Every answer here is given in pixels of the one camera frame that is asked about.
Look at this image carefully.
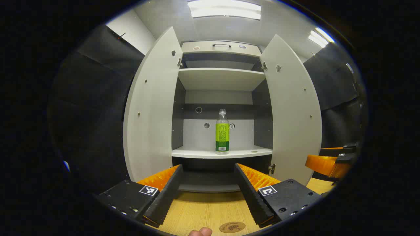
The green label plastic bottle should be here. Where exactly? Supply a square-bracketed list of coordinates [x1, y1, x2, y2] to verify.
[215, 109, 230, 154]

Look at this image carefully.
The black backdrop cloth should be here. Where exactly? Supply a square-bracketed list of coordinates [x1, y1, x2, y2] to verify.
[48, 25, 366, 197]

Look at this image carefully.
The large ceiling light panel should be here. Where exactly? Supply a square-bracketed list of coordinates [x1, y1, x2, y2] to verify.
[188, 0, 262, 20]

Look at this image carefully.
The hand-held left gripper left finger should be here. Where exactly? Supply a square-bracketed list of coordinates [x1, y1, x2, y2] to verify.
[95, 164, 183, 229]

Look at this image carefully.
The small ceiling light panel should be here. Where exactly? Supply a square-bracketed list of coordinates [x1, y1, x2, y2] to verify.
[308, 27, 335, 48]

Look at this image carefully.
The round wooden coaster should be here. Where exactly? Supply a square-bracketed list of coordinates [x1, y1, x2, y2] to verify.
[219, 222, 246, 233]

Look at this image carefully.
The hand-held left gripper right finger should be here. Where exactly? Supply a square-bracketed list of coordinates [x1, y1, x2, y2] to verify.
[234, 163, 324, 229]

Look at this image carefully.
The grey cabinet drawer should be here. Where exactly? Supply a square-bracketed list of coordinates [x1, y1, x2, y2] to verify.
[181, 41, 262, 57]

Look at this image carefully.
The grey cabinet door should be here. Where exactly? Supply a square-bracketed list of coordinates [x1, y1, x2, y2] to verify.
[259, 34, 323, 186]
[123, 26, 183, 182]

